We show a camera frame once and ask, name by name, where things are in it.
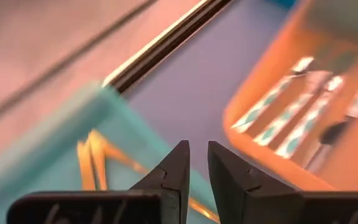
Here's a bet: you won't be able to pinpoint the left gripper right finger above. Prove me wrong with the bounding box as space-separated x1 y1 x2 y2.
208 140 358 224

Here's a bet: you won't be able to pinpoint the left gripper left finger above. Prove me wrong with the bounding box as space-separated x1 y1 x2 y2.
6 139 191 224

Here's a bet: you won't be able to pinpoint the gold metal spoon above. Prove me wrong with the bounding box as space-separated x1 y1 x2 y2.
88 129 109 191

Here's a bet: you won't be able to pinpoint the mosaic-handled silver fork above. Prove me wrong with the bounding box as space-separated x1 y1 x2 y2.
252 75 345 147

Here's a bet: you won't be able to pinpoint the teal translucent plastic bin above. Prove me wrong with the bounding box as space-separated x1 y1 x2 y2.
0 82 221 224

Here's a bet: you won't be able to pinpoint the orange translucent plastic bin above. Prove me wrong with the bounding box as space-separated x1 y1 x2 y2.
223 0 358 192

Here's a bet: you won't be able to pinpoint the blue-grey table mat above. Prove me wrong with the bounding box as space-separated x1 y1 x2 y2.
124 0 291 187

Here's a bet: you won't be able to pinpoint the blue plastic bin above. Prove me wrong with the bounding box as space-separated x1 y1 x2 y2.
264 0 298 9

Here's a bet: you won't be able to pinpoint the black aluminium table frame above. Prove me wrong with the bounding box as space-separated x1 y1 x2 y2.
102 0 233 94

